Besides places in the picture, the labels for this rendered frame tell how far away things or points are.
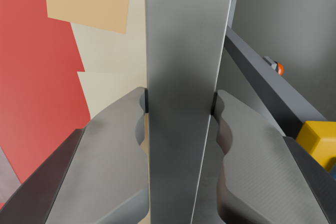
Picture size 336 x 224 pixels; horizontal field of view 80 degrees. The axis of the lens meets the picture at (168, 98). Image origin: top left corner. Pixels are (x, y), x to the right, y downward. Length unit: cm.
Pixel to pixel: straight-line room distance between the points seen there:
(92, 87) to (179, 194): 11
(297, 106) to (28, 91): 33
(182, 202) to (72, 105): 12
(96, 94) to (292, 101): 29
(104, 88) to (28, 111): 7
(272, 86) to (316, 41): 98
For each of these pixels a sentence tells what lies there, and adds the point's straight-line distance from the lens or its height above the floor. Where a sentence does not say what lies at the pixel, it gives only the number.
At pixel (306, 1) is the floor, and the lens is 127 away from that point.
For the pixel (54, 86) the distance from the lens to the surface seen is 17.
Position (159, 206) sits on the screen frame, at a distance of 19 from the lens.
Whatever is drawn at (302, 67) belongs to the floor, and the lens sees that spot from 139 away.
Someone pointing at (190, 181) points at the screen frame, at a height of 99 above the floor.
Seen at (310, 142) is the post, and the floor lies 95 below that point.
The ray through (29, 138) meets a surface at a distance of 22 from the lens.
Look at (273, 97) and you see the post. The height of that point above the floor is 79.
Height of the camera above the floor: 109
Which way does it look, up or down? 58 degrees down
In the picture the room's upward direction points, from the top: 177 degrees counter-clockwise
